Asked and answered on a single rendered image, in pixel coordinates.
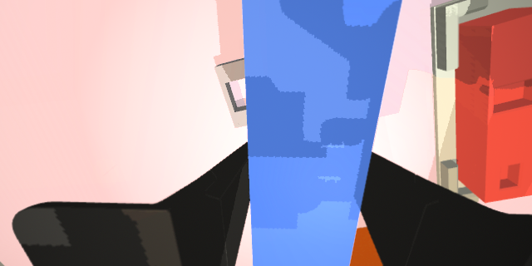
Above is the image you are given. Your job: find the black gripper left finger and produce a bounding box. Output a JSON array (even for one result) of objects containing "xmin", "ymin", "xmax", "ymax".
[{"xmin": 12, "ymin": 142, "xmax": 250, "ymax": 266}]

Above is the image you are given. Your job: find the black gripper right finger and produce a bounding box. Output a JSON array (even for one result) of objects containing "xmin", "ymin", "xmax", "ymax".
[{"xmin": 360, "ymin": 152, "xmax": 532, "ymax": 266}]

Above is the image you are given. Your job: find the blue bar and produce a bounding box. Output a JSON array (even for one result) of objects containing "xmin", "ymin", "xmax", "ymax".
[{"xmin": 242, "ymin": 0, "xmax": 402, "ymax": 266}]

